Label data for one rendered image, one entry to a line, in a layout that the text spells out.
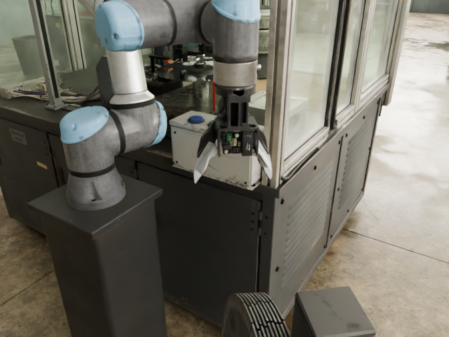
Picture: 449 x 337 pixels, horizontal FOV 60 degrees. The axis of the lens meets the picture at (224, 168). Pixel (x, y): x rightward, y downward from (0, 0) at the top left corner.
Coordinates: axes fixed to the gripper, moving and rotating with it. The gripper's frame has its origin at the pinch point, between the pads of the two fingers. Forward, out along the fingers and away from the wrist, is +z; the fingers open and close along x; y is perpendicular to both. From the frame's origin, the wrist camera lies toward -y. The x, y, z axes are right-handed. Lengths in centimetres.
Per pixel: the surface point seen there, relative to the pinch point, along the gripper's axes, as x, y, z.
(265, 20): 34, -136, -15
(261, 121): 15.4, -46.4, 5.1
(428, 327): 85, -33, 91
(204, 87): 0, -77, 2
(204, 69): -1, -75, -5
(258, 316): -2.5, 39.4, -5.2
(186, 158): -8.7, -36.5, 12.2
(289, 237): 25, -36, 44
